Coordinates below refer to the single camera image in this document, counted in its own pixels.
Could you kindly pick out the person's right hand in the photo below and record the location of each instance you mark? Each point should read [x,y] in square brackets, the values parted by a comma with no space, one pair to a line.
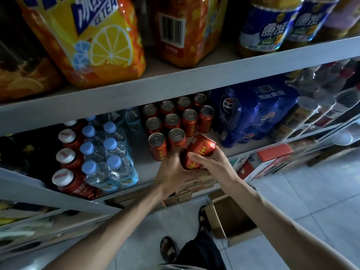
[222,168]

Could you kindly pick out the person's left hand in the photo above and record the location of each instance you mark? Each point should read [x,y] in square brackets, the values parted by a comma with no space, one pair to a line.
[171,174]

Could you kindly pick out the red can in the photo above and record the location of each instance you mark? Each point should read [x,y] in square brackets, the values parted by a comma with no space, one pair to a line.
[201,146]

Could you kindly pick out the brown cardboard box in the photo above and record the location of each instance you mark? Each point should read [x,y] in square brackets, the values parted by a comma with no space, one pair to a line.
[233,219]

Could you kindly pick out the group of red cans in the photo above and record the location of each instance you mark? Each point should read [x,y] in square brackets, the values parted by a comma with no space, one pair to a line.
[173,120]

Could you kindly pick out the grey metal shelf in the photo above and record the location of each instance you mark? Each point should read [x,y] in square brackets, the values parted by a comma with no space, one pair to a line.
[180,81]

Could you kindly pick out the person's left forearm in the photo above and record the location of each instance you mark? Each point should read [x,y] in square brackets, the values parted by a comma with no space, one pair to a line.
[112,233]

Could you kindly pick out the person's right forearm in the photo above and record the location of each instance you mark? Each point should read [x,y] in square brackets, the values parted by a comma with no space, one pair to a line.
[281,227]

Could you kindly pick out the person's right dark sandal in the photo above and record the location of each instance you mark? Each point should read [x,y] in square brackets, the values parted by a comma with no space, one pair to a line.
[203,219]

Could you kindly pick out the person's dark sandal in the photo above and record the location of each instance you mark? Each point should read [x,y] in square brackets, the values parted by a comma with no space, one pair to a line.
[168,251]
[203,219]

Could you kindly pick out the person's left dark sandal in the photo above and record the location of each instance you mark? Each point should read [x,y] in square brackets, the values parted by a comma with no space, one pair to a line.
[168,251]

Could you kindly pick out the white blue-printed carton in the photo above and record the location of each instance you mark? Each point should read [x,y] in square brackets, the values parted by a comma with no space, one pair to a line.
[237,163]

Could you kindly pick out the brown flat carton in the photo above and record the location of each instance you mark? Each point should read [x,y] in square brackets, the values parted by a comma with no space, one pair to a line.
[180,198]

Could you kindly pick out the tan printed carton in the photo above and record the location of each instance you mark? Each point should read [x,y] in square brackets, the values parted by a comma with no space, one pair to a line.
[199,185]

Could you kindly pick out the red and white carton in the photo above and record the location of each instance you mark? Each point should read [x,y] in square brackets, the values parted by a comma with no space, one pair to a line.
[274,153]

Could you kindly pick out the pack of blue-capped water bottles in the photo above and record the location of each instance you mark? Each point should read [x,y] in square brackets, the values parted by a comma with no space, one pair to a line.
[112,168]

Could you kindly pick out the blue cola bottle pack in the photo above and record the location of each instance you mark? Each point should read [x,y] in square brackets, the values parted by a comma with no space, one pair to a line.
[253,115]

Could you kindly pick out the dark shorts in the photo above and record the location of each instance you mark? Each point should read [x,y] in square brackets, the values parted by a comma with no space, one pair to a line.
[202,253]

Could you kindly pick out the shrink-wrapped pack of gold tins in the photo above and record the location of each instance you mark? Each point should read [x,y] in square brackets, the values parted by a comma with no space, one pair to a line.
[298,118]

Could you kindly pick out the pack of white-capped red bottles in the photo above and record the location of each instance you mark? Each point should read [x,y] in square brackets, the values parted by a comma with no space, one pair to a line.
[73,185]

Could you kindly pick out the clear plastic bag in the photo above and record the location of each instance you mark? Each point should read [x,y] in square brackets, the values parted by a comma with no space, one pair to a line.
[346,136]

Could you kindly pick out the pack of red-capped clear bottles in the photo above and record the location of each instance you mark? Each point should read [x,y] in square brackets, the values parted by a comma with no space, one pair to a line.
[332,89]

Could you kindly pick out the clear labelled bottle pack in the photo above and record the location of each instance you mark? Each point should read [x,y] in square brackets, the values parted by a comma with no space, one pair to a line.
[267,33]

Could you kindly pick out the pack of yellow-capped dark bottles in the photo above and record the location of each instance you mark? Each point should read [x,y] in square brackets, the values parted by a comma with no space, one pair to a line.
[28,149]

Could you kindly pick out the yellow lemon-print drink pack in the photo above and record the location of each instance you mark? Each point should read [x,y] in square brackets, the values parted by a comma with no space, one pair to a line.
[92,47]

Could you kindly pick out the stack of colourful packets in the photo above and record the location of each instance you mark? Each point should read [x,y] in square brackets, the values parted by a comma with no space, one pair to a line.
[25,224]

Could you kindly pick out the row of purple-lidded fruit jars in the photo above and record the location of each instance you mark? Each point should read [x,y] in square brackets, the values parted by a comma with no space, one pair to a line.
[343,19]

